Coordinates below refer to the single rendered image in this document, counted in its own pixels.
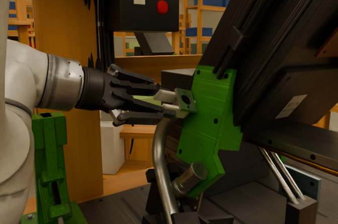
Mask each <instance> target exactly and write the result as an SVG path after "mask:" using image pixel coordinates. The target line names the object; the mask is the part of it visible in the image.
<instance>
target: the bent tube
mask: <svg viewBox="0 0 338 224"><path fill-rule="evenodd" d="M175 94H176V98H177V100H176V101H175V102H174V103H173V104H172V105H175V106H178V107H179V109H180V111H186V112H190V113H196V112H197V109H196V106H195V103H194V100H193V96H192V93H191V91H189V90H185V89H180V88H175ZM177 119H178V118H177V117H174V118H173V119H168V118H163V119H162V120H161V121H160V122H159V123H158V124H157V126H156V128H155V131H154V135H153V140H152V163H153V168H154V172H155V176H156V180H157V185H158V189H159V193H160V197H161V202H162V206H163V211H164V215H165V219H166V224H173V223H172V220H171V214H172V213H179V209H178V205H177V201H176V198H175V194H174V191H173V189H172V183H171V179H170V175H169V172H168V169H167V165H166V161H165V153H164V149H165V141H166V137H167V134H168V131H169V129H170V127H171V125H172V124H173V123H174V122H175V121H176V120H177Z"/></svg>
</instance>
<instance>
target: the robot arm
mask: <svg viewBox="0 0 338 224"><path fill-rule="evenodd" d="M9 7H10V0H0V224H18V223H19V221H20V219H21V217H22V215H23V212H24V210H25V207H26V204H27V201H28V195H29V189H30V183H31V180H32V175H33V168H34V153H35V143H34V135H33V132H32V115H33V110H34V108H35V107H38V108H41V109H53V110H60V111H71V110H72V109H73V108H74V107H75V108H76V109H84V110H91V111H94V110H102V111H104V112H105V113H107V114H110V115H111V117H112V118H113V120H114V121H113V122H112V124H113V126H115V127H118V126H121V125H124V124H126V125H157V124H158V123H159V122H160V121H161V120H162V119H163V118H168V119H173V118H174V117H177V118H183V119H184V118H185V117H186V116H187V115H188V114H189V112H186V111H180V109H179V107H178V106H175V105H170V104H165V103H163V105H162V106H158V105H155V104H152V103H149V102H145V101H142V100H139V99H135V98H134V97H133V95H138V96H154V97H153V100H158V101H164V102H170V103H174V102H175V101H176V100H177V98H176V94H175V92H172V91H170V90H169V89H165V88H161V85H160V84H159V83H157V84H156V85H155V84H154V82H155V80H154V79H153V78H151V77H147V76H144V75H141V74H138V73H135V72H131V71H128V70H125V69H122V68H120V67H118V66H117V65H115V64H111V65H110V67H109V68H108V70H107V72H106V73H103V72H102V71H101V70H98V69H94V68H89V67H85V66H83V67H81V64H80V62H79V61H77V60H73V59H68V58H64V57H60V56H55V55H53V54H47V53H43V52H40V51H38V50H35V49H34V48H32V47H30V46H28V45H26V44H23V43H19V42H16V41H13V40H9V39H7V38H8V22H9ZM145 82H147V83H145ZM118 109H120V110H122V111H117V110H118ZM127 110H130V111H129V112H124V111H127ZM132 111H133V112H132Z"/></svg>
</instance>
